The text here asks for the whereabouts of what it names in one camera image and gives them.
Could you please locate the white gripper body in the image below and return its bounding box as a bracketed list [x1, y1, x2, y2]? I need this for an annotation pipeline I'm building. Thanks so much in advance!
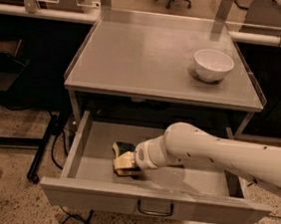
[135, 140, 156, 170]

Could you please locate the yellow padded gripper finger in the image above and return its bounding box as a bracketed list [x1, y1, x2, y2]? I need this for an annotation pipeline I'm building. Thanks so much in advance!
[114, 151, 137, 170]

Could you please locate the green and yellow sponge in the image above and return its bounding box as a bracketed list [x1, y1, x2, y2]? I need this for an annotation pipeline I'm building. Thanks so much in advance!
[112, 141, 141, 176]

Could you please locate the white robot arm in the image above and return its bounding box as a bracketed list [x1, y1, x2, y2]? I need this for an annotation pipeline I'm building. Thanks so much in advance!
[113, 122, 281, 197]

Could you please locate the grey open top drawer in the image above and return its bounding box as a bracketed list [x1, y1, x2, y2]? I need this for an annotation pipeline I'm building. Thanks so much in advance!
[40, 112, 272, 224]

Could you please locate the grey cabinet table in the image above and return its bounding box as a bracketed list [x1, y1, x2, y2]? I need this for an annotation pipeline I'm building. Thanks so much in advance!
[64, 9, 266, 132]

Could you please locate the white ceramic bowl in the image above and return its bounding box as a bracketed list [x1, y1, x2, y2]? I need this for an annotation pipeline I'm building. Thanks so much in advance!
[193, 49, 235, 83]

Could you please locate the black side cart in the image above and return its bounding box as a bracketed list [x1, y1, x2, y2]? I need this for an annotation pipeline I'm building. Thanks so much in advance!
[0, 37, 66, 186]

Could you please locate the metal drawer handle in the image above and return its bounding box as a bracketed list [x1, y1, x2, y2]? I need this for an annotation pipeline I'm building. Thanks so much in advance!
[137, 200, 174, 218]

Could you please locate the black floor cable bottom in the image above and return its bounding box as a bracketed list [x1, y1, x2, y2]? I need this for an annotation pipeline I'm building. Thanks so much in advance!
[58, 207, 104, 224]

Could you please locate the white horizontal rail pipe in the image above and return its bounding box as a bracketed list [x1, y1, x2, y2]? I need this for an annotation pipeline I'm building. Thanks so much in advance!
[0, 3, 281, 49]

